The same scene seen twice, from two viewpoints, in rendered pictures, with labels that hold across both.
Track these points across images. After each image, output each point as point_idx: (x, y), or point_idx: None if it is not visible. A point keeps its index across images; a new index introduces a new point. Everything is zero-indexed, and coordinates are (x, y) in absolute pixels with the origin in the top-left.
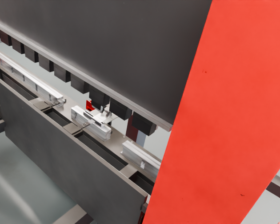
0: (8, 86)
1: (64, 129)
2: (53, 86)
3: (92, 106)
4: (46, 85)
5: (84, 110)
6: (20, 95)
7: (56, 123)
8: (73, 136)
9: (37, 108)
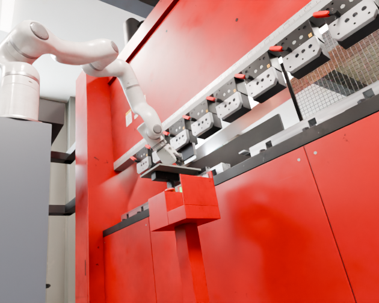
0: (264, 121)
1: (212, 151)
2: (301, 132)
3: (195, 157)
4: (293, 125)
5: (209, 169)
6: (249, 130)
7: (217, 148)
8: (206, 155)
9: (233, 139)
